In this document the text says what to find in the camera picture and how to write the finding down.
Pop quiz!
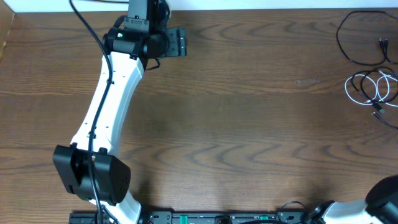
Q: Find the white USB cable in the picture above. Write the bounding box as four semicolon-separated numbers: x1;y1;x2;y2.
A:
344;70;398;108

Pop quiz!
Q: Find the black USB cable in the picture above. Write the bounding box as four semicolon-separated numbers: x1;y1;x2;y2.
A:
350;67;398;130
335;10;398;67

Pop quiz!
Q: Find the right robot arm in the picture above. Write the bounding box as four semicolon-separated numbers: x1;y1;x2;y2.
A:
305;175;397;224

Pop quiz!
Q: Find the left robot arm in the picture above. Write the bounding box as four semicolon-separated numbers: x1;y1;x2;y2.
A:
53;0;187;223

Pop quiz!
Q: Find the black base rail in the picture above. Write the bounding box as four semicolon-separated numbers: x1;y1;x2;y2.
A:
68;210;315;224

